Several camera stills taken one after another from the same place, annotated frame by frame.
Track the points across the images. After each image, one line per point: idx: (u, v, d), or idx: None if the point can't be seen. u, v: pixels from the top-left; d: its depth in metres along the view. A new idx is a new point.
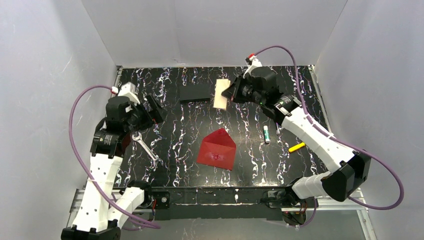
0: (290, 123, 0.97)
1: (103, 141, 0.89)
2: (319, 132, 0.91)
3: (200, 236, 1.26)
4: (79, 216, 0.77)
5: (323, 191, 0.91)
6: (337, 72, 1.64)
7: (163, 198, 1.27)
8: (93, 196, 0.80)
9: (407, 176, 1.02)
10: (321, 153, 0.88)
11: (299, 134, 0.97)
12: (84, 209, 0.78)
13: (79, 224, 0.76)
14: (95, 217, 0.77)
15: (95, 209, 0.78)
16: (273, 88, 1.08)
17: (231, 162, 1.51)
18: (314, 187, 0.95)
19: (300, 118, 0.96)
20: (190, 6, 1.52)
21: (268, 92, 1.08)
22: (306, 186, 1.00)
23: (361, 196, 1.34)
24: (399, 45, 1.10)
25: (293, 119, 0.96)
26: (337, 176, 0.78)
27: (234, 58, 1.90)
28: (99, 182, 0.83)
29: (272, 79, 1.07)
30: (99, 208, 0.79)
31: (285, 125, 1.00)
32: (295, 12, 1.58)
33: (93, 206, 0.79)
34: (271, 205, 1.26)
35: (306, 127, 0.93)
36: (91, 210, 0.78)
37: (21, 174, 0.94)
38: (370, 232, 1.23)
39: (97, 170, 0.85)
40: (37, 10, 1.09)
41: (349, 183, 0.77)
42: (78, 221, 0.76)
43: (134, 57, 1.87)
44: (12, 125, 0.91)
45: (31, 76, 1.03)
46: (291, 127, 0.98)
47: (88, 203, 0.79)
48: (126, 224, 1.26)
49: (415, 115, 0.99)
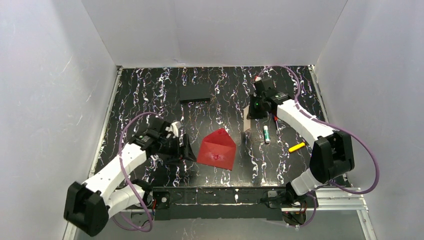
0: (281, 111, 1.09)
1: (140, 138, 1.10)
2: (303, 115, 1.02)
3: (200, 236, 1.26)
4: (93, 178, 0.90)
5: (314, 179, 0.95)
6: (337, 72, 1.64)
7: (163, 198, 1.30)
8: (113, 169, 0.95)
9: (408, 176, 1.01)
10: (305, 132, 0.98)
11: (287, 120, 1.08)
12: (101, 175, 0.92)
13: (90, 184, 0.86)
14: (106, 184, 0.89)
15: (109, 178, 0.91)
16: (271, 89, 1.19)
17: (231, 161, 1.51)
18: (308, 178, 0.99)
19: (290, 106, 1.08)
20: (191, 6, 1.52)
21: (267, 91, 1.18)
22: (301, 178, 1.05)
23: (361, 196, 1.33)
24: (400, 45, 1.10)
25: (283, 106, 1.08)
26: (316, 151, 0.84)
27: (234, 58, 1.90)
28: (123, 161, 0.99)
29: (269, 81, 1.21)
30: (112, 180, 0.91)
31: (280, 115, 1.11)
32: (295, 11, 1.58)
33: (109, 176, 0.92)
34: (271, 205, 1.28)
35: (293, 111, 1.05)
36: (106, 178, 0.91)
37: (21, 174, 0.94)
38: (370, 232, 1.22)
39: (126, 153, 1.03)
40: (37, 10, 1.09)
41: (328, 157, 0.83)
42: (89, 181, 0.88)
43: (134, 57, 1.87)
44: (11, 125, 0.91)
45: (31, 76, 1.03)
46: (282, 115, 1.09)
47: (108, 171, 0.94)
48: (125, 224, 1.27)
49: (416, 115, 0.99)
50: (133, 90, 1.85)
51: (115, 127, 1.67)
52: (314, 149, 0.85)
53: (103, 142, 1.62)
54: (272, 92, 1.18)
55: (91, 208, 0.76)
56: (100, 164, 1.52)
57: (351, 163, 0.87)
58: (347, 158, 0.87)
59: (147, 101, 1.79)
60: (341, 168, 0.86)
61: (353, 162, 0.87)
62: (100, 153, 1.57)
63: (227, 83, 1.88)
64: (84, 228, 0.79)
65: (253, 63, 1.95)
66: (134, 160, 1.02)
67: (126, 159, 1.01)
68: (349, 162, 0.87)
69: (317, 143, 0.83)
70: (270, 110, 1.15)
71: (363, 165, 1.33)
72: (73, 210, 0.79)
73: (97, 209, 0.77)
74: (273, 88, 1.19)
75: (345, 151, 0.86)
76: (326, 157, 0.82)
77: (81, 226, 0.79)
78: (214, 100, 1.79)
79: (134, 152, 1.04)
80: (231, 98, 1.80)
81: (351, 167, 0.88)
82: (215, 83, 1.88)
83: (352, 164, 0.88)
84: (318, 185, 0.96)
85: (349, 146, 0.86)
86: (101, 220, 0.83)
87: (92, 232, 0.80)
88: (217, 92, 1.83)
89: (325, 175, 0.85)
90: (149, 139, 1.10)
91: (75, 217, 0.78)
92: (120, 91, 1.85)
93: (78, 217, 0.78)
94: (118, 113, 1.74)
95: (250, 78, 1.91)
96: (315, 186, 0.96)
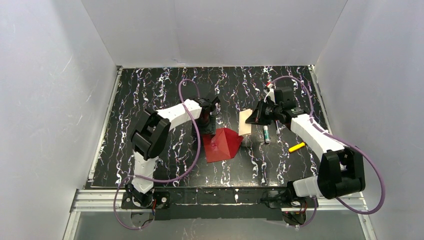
0: (295, 124, 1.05)
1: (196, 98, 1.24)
2: (316, 128, 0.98)
3: (200, 236, 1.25)
4: (164, 109, 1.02)
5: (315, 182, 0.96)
6: (337, 72, 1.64)
7: (163, 198, 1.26)
8: (178, 110, 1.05)
9: (407, 176, 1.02)
10: (315, 146, 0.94)
11: (300, 133, 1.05)
12: (170, 110, 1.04)
13: (160, 112, 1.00)
14: (171, 116, 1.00)
15: (175, 114, 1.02)
16: (290, 100, 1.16)
17: (215, 159, 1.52)
18: (311, 184, 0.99)
19: (304, 120, 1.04)
20: (190, 6, 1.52)
21: (284, 102, 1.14)
22: (305, 182, 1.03)
23: (362, 197, 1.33)
24: (400, 45, 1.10)
25: (298, 119, 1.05)
26: (324, 164, 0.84)
27: (234, 58, 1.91)
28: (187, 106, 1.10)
29: (289, 93, 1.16)
30: (178, 116, 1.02)
31: (293, 128, 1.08)
32: (295, 11, 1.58)
33: (174, 113, 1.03)
34: (271, 205, 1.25)
35: (305, 123, 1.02)
36: (173, 113, 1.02)
37: (20, 174, 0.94)
38: (370, 232, 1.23)
39: (189, 103, 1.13)
40: (37, 10, 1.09)
41: (338, 171, 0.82)
42: (161, 111, 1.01)
43: (134, 57, 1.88)
44: (12, 125, 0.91)
45: (32, 76, 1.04)
46: (296, 127, 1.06)
47: (175, 109, 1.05)
48: (126, 222, 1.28)
49: (416, 115, 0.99)
50: (133, 89, 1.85)
51: (115, 127, 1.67)
52: (323, 161, 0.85)
53: (103, 142, 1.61)
54: (290, 104, 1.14)
55: (159, 129, 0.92)
56: (100, 164, 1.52)
57: (362, 183, 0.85)
58: (357, 177, 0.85)
59: (147, 101, 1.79)
60: (351, 186, 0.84)
61: (364, 183, 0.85)
62: (100, 153, 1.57)
63: (227, 83, 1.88)
64: (143, 149, 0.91)
65: (253, 63, 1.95)
66: (193, 111, 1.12)
67: (188, 106, 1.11)
68: (360, 182, 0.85)
69: (325, 155, 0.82)
70: (284, 123, 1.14)
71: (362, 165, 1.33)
72: (140, 131, 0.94)
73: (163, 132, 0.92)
74: (291, 100, 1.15)
75: (355, 169, 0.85)
76: (334, 171, 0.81)
77: (142, 147, 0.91)
78: None
79: (194, 106, 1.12)
80: (232, 98, 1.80)
81: (362, 187, 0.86)
82: (215, 83, 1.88)
83: (363, 185, 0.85)
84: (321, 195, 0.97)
85: (360, 166, 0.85)
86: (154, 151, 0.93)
87: (148, 154, 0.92)
88: (217, 92, 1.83)
89: (332, 190, 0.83)
90: (206, 101, 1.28)
91: (141, 137, 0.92)
92: (120, 91, 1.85)
93: (143, 138, 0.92)
94: (118, 113, 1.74)
95: (249, 79, 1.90)
96: (319, 194, 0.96)
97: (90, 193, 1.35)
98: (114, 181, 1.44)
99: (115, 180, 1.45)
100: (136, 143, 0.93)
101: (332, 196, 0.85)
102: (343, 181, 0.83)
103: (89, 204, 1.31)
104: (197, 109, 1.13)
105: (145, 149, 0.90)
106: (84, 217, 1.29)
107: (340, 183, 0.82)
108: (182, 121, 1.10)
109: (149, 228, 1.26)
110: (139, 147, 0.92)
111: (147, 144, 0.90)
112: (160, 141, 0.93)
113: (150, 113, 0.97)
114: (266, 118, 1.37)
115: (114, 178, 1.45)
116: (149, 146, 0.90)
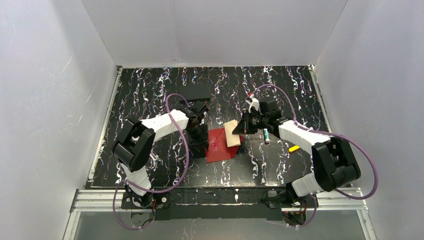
0: (283, 131, 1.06)
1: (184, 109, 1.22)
2: (302, 128, 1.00)
3: (200, 236, 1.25)
4: (149, 119, 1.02)
5: (315, 182, 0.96)
6: (337, 72, 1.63)
7: (163, 198, 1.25)
8: (164, 119, 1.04)
9: (407, 176, 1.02)
10: (305, 144, 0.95)
11: (289, 138, 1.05)
12: (155, 119, 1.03)
13: (145, 122, 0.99)
14: (156, 127, 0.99)
15: (160, 125, 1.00)
16: (276, 110, 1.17)
17: (215, 159, 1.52)
18: (310, 181, 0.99)
19: (289, 124, 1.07)
20: (190, 6, 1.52)
21: (271, 113, 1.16)
22: (302, 179, 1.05)
23: (362, 196, 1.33)
24: (400, 45, 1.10)
25: (284, 125, 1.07)
26: (316, 157, 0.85)
27: (234, 58, 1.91)
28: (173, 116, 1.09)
29: (274, 103, 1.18)
30: (163, 126, 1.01)
31: (283, 135, 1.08)
32: (295, 12, 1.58)
33: (160, 123, 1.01)
34: (271, 205, 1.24)
35: (291, 127, 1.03)
36: (158, 123, 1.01)
37: (21, 174, 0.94)
38: (370, 231, 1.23)
39: (175, 113, 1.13)
40: (37, 10, 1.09)
41: (329, 161, 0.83)
42: (145, 121, 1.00)
43: (135, 57, 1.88)
44: (12, 124, 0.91)
45: (32, 76, 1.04)
46: (284, 134, 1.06)
47: (160, 119, 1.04)
48: (126, 222, 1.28)
49: (416, 115, 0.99)
50: (133, 89, 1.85)
51: (115, 127, 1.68)
52: (313, 155, 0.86)
53: (103, 142, 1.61)
54: (276, 114, 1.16)
55: (141, 142, 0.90)
56: (100, 164, 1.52)
57: (358, 171, 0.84)
58: (351, 164, 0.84)
59: (147, 101, 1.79)
60: (347, 175, 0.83)
61: (359, 169, 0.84)
62: (100, 153, 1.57)
63: (227, 83, 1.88)
64: (125, 162, 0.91)
65: (253, 63, 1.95)
66: (179, 122, 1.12)
67: (174, 117, 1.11)
68: (355, 169, 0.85)
69: (315, 147, 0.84)
70: (274, 133, 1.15)
71: (362, 165, 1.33)
72: (122, 143, 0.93)
73: (145, 145, 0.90)
74: (277, 110, 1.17)
75: (346, 157, 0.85)
76: (326, 162, 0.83)
77: (124, 159, 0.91)
78: (214, 100, 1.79)
79: (179, 116, 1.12)
80: (231, 98, 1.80)
81: (358, 174, 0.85)
82: (215, 83, 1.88)
83: (359, 173, 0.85)
84: (321, 190, 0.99)
85: (350, 152, 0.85)
86: (138, 163, 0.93)
87: (131, 167, 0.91)
88: (217, 92, 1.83)
89: (330, 183, 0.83)
90: (192, 111, 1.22)
91: (123, 149, 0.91)
92: (120, 91, 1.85)
93: (125, 151, 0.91)
94: (118, 113, 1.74)
95: (249, 79, 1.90)
96: (318, 190, 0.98)
97: (90, 193, 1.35)
98: (114, 181, 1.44)
99: (115, 180, 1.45)
100: (119, 154, 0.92)
101: (331, 188, 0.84)
102: (337, 172, 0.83)
103: (89, 204, 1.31)
104: (183, 120, 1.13)
105: (128, 162, 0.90)
106: (84, 217, 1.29)
107: (335, 173, 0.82)
108: (169, 131, 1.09)
109: (149, 228, 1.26)
110: (122, 159, 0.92)
111: (129, 157, 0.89)
112: (143, 153, 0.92)
113: (133, 123, 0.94)
114: (253, 127, 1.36)
115: (114, 178, 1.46)
116: (132, 158, 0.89)
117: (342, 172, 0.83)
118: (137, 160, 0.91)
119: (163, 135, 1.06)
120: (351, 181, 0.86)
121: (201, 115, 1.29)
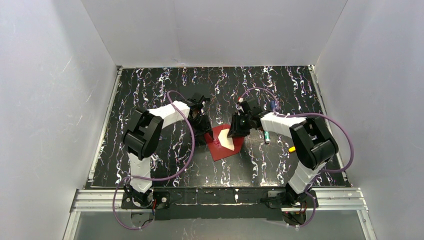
0: (264, 122, 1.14)
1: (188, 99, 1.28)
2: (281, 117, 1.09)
3: (200, 236, 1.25)
4: (154, 109, 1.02)
5: (305, 169, 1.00)
6: (337, 71, 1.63)
7: (163, 198, 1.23)
8: (169, 109, 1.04)
9: (406, 176, 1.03)
10: (284, 129, 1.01)
11: (270, 128, 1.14)
12: (160, 109, 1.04)
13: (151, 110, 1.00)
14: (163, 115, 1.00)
15: (166, 113, 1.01)
16: (256, 107, 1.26)
17: (224, 154, 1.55)
18: (301, 170, 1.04)
19: (269, 116, 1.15)
20: (191, 7, 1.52)
21: (252, 110, 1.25)
22: (296, 173, 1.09)
23: (361, 196, 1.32)
24: (399, 45, 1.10)
25: (265, 117, 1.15)
26: (295, 136, 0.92)
27: (234, 58, 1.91)
28: (177, 105, 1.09)
29: (253, 101, 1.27)
30: (169, 115, 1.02)
31: (265, 127, 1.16)
32: (296, 11, 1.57)
33: (165, 112, 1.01)
34: (271, 205, 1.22)
35: (270, 118, 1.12)
36: (164, 112, 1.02)
37: (20, 174, 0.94)
38: (370, 231, 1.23)
39: (177, 102, 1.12)
40: (37, 10, 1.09)
41: (307, 138, 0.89)
42: (152, 110, 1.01)
43: (135, 57, 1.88)
44: (12, 124, 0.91)
45: (33, 76, 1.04)
46: (266, 125, 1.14)
47: (165, 108, 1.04)
48: (126, 223, 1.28)
49: (416, 115, 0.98)
50: (133, 89, 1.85)
51: (115, 127, 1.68)
52: (292, 135, 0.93)
53: (103, 142, 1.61)
54: (257, 111, 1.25)
55: (152, 128, 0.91)
56: (100, 164, 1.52)
57: (335, 145, 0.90)
58: (327, 138, 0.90)
59: (147, 101, 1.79)
60: (326, 149, 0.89)
61: (336, 142, 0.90)
62: (100, 153, 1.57)
63: (227, 83, 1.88)
64: (137, 149, 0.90)
65: (253, 63, 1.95)
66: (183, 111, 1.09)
67: (177, 105, 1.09)
68: (332, 144, 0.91)
69: (293, 128, 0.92)
70: (256, 127, 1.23)
71: (362, 165, 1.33)
72: (132, 130, 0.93)
73: (155, 131, 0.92)
74: (258, 106, 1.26)
75: (322, 132, 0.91)
76: (304, 138, 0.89)
77: (135, 147, 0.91)
78: (214, 100, 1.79)
79: (183, 105, 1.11)
80: (231, 98, 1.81)
81: (336, 147, 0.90)
82: (215, 83, 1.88)
83: (337, 146, 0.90)
84: (311, 175, 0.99)
85: (325, 128, 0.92)
86: (149, 149, 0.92)
87: (142, 154, 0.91)
88: (217, 92, 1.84)
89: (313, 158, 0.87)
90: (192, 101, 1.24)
91: (133, 137, 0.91)
92: (120, 91, 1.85)
93: (135, 138, 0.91)
94: (118, 113, 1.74)
95: (249, 79, 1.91)
96: (309, 176, 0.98)
97: (89, 193, 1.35)
98: (114, 181, 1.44)
99: (115, 180, 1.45)
100: (129, 143, 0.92)
101: (313, 164, 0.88)
102: (317, 147, 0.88)
103: (89, 204, 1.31)
104: (187, 109, 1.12)
105: (139, 149, 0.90)
106: (84, 217, 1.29)
107: (314, 148, 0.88)
108: (173, 120, 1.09)
109: (149, 228, 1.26)
110: (133, 147, 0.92)
111: (141, 144, 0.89)
112: (153, 139, 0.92)
113: (141, 112, 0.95)
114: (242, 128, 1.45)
115: (114, 178, 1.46)
116: (143, 144, 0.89)
117: (320, 146, 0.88)
118: (148, 145, 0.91)
119: (167, 124, 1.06)
120: (331, 156, 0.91)
121: (200, 106, 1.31)
